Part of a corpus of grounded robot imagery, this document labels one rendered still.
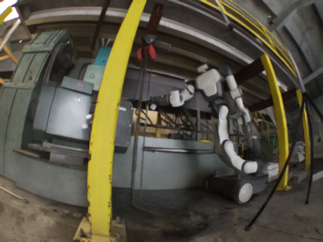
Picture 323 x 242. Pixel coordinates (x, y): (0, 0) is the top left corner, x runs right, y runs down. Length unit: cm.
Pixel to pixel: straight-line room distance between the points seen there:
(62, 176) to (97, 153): 49
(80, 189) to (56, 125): 44
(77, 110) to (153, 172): 101
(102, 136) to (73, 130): 42
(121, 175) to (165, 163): 51
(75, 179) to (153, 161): 89
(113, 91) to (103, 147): 24
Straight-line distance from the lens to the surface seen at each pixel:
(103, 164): 56
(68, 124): 96
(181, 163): 163
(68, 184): 98
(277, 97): 178
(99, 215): 63
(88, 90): 103
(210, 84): 134
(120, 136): 100
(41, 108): 101
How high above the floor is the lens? 42
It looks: 14 degrees up
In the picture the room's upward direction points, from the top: 3 degrees clockwise
